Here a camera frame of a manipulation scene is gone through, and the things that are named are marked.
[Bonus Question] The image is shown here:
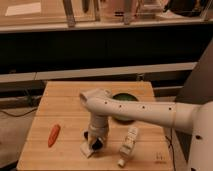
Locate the orange carrot toy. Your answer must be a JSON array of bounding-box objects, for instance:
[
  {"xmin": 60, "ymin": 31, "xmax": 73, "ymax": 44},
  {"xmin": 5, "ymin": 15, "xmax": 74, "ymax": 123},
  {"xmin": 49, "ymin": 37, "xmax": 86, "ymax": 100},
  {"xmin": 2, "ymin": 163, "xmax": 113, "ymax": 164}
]
[{"xmin": 48, "ymin": 124, "xmax": 61, "ymax": 147}]

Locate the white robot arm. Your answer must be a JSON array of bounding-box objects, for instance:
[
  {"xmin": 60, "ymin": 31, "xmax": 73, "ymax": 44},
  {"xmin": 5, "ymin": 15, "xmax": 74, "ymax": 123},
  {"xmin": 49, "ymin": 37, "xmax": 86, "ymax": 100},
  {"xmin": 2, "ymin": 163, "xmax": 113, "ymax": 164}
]
[{"xmin": 79, "ymin": 89, "xmax": 213, "ymax": 171}]

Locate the white plastic bottle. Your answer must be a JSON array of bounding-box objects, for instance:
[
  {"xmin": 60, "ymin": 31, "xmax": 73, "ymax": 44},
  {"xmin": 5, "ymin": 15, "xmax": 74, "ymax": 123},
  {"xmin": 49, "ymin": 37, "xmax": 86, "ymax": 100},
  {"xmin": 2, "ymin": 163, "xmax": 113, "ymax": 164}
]
[{"xmin": 117, "ymin": 126, "xmax": 139, "ymax": 168}]

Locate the white paper sheet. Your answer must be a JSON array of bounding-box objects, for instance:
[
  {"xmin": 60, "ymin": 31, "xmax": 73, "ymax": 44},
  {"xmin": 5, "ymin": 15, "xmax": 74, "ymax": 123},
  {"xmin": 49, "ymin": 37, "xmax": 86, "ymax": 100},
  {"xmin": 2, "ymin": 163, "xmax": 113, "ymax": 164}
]
[{"xmin": 5, "ymin": 2, "xmax": 41, "ymax": 16}]

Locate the black cable at right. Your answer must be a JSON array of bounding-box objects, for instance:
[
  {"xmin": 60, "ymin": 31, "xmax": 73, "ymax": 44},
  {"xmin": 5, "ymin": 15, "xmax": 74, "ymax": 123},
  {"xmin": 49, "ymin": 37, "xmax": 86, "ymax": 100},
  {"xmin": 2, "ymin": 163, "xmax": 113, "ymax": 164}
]
[{"xmin": 165, "ymin": 128, "xmax": 177, "ymax": 168}]

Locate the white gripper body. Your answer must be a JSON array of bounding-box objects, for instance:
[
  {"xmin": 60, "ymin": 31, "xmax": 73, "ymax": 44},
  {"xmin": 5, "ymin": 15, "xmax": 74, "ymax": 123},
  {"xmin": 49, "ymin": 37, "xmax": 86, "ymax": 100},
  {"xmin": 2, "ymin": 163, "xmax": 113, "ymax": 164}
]
[{"xmin": 88, "ymin": 114, "xmax": 109, "ymax": 149}]

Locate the black cable on floor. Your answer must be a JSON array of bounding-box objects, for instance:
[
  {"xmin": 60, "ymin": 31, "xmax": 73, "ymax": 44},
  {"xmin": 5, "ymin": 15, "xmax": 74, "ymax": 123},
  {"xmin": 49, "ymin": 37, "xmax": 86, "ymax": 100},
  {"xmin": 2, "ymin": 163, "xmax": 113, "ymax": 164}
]
[{"xmin": 0, "ymin": 105, "xmax": 39, "ymax": 118}]

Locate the black eraser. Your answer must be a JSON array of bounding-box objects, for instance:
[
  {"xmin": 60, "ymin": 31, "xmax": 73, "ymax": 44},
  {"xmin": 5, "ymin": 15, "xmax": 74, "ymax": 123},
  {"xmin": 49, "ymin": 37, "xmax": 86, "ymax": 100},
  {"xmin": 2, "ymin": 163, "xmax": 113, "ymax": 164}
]
[{"xmin": 84, "ymin": 131, "xmax": 103, "ymax": 150}]

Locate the dark panel at right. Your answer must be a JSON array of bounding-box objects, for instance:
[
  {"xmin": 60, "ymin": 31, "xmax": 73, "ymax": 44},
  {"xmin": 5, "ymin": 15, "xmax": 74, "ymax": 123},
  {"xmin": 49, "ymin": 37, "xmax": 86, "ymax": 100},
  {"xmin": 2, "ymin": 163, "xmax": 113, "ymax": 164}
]
[{"xmin": 175, "ymin": 39, "xmax": 213, "ymax": 171}]

